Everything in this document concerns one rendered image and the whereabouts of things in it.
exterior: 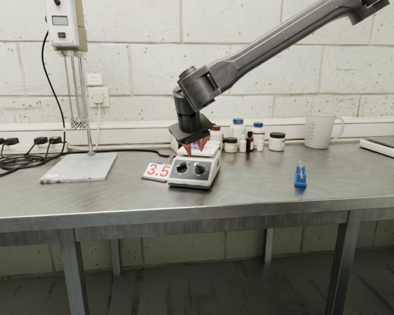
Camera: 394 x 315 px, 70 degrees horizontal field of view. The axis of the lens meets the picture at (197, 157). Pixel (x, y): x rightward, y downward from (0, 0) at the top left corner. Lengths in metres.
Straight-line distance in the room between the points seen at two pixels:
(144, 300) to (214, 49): 1.18
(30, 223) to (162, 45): 0.89
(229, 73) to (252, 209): 0.36
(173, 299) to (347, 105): 1.26
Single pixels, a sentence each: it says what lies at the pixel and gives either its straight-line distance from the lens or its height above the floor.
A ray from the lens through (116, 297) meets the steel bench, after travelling 1.50.
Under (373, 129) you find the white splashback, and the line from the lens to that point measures 1.68.
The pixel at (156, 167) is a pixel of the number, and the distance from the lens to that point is 0.93.
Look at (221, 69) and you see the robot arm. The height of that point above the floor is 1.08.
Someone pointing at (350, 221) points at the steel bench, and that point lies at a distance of 0.95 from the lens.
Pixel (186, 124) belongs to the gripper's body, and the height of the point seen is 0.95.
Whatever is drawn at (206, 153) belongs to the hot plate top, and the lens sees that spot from 0.87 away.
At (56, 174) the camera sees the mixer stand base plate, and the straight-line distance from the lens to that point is 1.02.
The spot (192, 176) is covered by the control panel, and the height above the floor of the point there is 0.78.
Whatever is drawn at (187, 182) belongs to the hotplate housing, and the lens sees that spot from 0.82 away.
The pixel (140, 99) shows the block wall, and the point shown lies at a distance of 1.33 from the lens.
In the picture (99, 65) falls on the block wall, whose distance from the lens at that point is 1.35.
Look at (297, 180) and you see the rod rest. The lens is 0.90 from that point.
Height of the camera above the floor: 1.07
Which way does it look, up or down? 16 degrees down
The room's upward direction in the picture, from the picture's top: straight up
